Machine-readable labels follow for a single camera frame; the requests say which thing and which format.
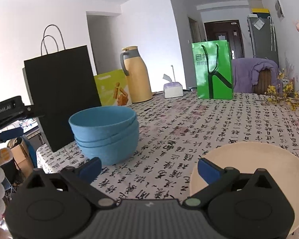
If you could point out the beige plate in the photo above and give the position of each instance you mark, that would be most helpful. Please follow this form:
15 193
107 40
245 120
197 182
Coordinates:
282 165

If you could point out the grey refrigerator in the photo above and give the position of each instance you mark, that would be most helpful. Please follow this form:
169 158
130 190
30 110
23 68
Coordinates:
263 38

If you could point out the patterned tablecloth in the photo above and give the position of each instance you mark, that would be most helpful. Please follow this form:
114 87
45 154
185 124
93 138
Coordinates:
176 133

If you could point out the yellow box on fridge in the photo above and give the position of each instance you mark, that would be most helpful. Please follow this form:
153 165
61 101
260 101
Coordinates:
260 11

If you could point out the blue bowl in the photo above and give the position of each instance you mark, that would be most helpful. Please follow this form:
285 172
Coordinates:
116 152
133 127
100 122

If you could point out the purple tissue pack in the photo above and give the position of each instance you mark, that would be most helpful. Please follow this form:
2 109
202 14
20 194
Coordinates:
172 89

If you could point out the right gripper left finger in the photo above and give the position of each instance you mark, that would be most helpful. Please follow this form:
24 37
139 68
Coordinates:
79 180

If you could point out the green paper shopping bag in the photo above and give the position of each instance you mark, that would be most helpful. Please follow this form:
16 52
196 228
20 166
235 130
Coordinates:
213 68

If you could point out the yellow-green snack box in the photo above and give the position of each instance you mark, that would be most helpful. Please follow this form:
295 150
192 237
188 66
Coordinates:
113 88

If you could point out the yellow flower branch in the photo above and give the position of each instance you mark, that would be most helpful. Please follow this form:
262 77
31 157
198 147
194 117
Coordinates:
283 93

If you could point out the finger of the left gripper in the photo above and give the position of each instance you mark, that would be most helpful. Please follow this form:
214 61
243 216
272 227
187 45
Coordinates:
11 134

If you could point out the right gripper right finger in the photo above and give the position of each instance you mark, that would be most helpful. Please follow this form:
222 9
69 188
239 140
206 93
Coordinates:
218 181

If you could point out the black paper shopping bag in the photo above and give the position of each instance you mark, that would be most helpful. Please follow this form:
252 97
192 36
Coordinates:
59 85

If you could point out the wall vent panel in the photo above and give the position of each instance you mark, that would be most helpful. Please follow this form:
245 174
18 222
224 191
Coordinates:
278 9

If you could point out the wooden chair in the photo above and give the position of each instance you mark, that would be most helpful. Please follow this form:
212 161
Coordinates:
264 80

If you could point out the purple jacket on chair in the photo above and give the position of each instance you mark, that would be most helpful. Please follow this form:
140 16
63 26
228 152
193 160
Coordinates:
246 73

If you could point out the yellow thermos jug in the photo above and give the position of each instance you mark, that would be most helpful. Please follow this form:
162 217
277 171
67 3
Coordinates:
136 74

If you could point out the dark entrance door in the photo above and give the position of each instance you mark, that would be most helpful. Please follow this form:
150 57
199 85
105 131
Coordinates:
227 30

